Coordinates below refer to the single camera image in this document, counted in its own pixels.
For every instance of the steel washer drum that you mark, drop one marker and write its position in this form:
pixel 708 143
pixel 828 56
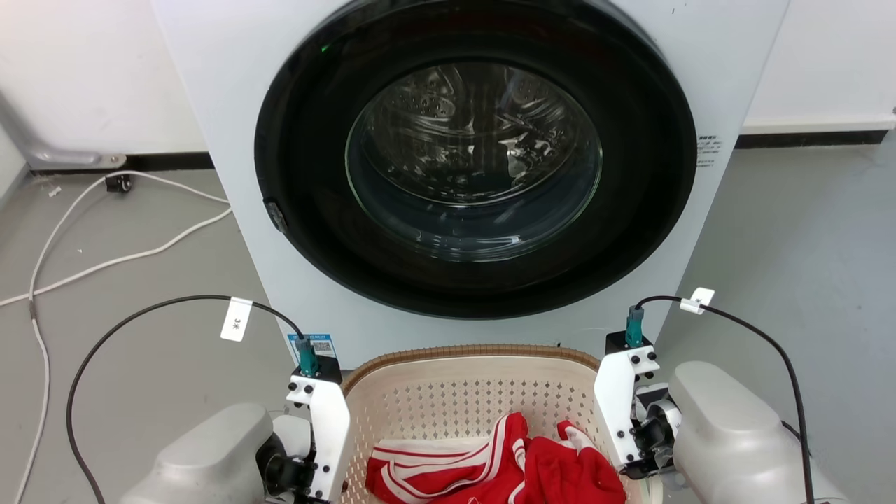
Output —
pixel 455 147

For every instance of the white text sticker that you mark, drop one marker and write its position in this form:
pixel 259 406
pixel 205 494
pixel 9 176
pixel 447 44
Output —
pixel 708 150

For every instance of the grey metal pipe bracket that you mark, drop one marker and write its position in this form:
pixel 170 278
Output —
pixel 49 155

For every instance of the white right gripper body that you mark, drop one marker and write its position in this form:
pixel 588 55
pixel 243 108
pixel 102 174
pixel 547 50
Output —
pixel 612 399

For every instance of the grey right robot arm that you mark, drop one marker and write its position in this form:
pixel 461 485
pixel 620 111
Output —
pixel 728 434

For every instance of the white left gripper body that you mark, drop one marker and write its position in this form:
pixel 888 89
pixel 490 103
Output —
pixel 329 427

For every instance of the black round washer door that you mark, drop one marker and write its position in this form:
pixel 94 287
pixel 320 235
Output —
pixel 301 147

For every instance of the small black plug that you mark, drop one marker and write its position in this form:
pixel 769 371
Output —
pixel 119 183

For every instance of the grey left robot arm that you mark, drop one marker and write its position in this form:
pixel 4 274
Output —
pixel 210 455

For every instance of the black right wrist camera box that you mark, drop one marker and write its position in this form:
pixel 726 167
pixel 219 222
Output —
pixel 619 343

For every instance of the red white-striped garment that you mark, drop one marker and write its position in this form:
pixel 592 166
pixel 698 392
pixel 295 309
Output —
pixel 553 469

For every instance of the beige perforated laundry basket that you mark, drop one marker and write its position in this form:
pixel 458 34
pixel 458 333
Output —
pixel 455 392

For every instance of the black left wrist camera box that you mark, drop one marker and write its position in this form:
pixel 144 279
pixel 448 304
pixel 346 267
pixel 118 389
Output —
pixel 329 369

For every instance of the white front-load washing machine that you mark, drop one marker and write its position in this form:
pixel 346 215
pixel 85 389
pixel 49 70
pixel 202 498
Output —
pixel 210 77

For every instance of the blue QR code sticker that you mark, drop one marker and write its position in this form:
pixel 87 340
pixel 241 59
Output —
pixel 322 344

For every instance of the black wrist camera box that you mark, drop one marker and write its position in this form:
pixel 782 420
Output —
pixel 619 343
pixel 329 369

